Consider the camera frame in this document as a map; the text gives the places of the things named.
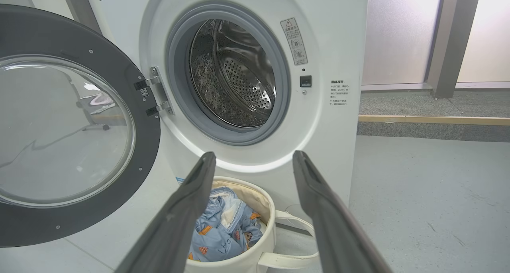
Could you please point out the blue energy label sticker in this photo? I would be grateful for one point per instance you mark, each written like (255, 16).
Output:
(180, 180)

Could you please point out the blue orange cream garment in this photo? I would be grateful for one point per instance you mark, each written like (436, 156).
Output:
(249, 235)

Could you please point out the light blue printed garment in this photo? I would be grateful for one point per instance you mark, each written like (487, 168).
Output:
(215, 241)

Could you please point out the washing machine drum with clothes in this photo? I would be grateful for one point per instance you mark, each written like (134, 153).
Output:
(243, 81)

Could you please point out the round dark washer door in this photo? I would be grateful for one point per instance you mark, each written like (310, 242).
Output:
(24, 30)

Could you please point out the white front-load washing machine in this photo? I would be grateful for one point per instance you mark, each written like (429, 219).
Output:
(330, 145)

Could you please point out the grey metal partition post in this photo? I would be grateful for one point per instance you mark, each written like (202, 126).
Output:
(452, 42)

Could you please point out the grey warning sticker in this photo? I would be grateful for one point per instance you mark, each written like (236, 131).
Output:
(294, 42)

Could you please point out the cream canvas laundry basket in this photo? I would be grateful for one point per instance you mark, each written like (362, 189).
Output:
(265, 209)

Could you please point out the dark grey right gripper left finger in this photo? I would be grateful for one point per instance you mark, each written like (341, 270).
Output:
(167, 241)

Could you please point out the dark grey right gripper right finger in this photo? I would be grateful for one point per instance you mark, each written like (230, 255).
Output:
(338, 241)

